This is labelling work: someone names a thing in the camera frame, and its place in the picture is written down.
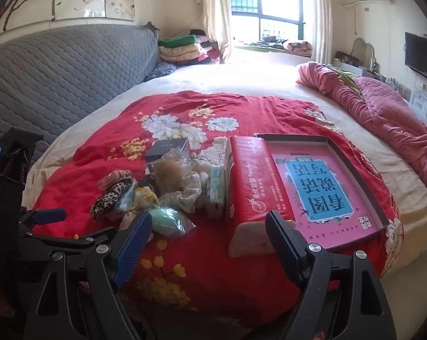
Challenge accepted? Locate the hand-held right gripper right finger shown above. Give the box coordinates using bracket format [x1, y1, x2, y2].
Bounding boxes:
[265, 211, 398, 340]

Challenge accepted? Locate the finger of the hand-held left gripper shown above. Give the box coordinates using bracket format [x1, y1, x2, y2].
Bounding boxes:
[20, 227, 118, 254]
[20, 208, 67, 225]

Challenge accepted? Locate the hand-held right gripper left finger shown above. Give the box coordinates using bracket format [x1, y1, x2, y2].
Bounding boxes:
[24, 210, 154, 340]

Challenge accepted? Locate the mint green sponge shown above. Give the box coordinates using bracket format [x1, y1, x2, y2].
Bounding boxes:
[151, 207, 196, 236]

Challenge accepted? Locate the yellow white packet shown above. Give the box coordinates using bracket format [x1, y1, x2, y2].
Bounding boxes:
[136, 188, 160, 210]

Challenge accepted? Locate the leopard print scrunchie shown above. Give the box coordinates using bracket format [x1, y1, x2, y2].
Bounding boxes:
[90, 180, 139, 220]

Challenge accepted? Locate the pink printed cardboard tray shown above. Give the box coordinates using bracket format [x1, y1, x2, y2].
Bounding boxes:
[256, 133, 390, 252]

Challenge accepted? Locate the white floral scrunchie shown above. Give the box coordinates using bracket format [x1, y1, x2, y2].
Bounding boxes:
[158, 173, 203, 215]

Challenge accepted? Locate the pink scrunchie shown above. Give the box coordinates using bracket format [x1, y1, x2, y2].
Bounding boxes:
[99, 170, 132, 189]

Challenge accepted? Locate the red tissue pack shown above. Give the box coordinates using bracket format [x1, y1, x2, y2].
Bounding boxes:
[225, 135, 297, 258]

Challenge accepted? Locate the tan plush in clear bag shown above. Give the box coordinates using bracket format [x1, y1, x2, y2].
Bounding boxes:
[153, 150, 197, 195]

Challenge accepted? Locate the black box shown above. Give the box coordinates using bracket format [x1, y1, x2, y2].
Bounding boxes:
[145, 138, 191, 165]

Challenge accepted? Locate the grey quilted headboard cover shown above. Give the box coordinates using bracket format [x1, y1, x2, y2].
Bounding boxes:
[0, 25, 159, 156]

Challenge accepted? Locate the red floral blanket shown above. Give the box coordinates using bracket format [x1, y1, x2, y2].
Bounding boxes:
[33, 90, 403, 326]

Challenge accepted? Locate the pink quilt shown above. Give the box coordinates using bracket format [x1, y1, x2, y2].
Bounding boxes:
[296, 61, 427, 199]

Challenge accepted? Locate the dark patterned pillow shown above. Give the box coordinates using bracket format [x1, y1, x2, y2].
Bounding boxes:
[144, 62, 177, 82]

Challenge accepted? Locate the white drawer cabinet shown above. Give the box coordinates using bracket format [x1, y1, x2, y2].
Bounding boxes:
[408, 78, 427, 128]

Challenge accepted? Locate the patterned blanket on windowsill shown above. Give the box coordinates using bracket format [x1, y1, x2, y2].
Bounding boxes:
[259, 35, 312, 57]

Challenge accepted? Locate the stack of folded clothes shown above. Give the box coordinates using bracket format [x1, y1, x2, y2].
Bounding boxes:
[158, 28, 221, 66]

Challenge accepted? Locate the vanity mirror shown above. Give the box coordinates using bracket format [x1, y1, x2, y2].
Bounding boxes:
[352, 38, 377, 69]

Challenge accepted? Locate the black television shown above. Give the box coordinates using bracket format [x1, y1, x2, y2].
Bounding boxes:
[405, 32, 427, 86]

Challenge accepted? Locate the cream curtain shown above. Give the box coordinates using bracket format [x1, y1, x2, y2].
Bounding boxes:
[314, 0, 335, 66]
[203, 0, 233, 65]

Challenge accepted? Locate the barred window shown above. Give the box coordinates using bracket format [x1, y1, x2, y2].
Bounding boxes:
[228, 0, 318, 43]

